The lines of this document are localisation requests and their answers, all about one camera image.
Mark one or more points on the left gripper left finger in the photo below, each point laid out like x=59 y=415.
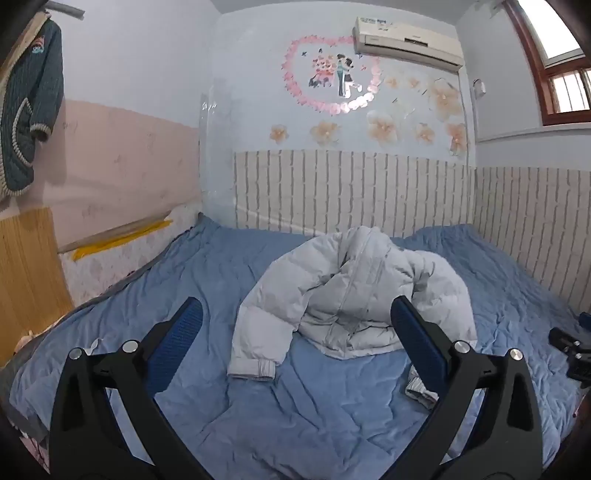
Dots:
x=106 y=423

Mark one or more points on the green quilted hanging jacket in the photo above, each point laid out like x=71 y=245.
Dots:
x=32 y=90

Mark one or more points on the small white wall box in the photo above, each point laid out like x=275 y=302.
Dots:
x=479 y=88

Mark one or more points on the blue bed quilt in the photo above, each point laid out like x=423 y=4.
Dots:
x=320 y=418

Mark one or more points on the white wall air conditioner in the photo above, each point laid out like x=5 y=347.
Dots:
x=407 y=42

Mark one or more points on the wooden window frame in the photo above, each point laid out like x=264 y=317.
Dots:
x=555 y=36

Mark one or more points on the light grey puffer jacket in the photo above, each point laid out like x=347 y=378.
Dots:
x=337 y=291

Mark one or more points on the heart couple wall sticker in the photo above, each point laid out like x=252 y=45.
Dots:
x=329 y=76

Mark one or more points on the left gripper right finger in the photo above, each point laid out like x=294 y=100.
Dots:
x=486 y=423

